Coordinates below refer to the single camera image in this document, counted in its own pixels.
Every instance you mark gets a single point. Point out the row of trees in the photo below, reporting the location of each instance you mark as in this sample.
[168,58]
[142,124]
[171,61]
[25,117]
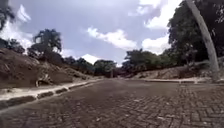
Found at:
[100,66]

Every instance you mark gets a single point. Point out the grey brick paved road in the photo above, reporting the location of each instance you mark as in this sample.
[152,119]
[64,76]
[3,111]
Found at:
[120,103]

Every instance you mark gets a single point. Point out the pale concrete kerb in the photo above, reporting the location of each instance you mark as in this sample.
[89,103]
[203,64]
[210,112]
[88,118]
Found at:
[170,80]

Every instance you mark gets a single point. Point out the dry earth slope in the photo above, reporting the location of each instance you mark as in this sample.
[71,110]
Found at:
[173,71]

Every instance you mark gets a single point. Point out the pale concrete kerb strip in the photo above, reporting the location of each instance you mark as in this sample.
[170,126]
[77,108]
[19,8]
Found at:
[40,90]

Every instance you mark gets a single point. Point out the large dark tree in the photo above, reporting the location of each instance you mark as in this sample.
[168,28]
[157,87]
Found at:
[186,30]

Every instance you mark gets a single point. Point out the dry brown earth bank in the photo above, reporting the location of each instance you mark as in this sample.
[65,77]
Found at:
[23,68]

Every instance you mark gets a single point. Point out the pale leaning tree trunk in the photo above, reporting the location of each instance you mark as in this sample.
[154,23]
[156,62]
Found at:
[207,40]

